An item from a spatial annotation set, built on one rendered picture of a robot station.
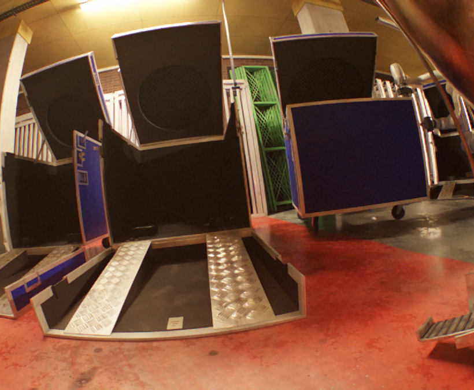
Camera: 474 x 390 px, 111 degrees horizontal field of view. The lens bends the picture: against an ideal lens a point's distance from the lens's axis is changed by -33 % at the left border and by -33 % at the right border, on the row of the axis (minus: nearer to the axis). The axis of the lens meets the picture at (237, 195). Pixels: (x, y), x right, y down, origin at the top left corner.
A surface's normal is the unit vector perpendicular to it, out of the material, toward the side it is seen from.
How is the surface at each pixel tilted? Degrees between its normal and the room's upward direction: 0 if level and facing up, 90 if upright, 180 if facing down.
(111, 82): 90
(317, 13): 90
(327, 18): 90
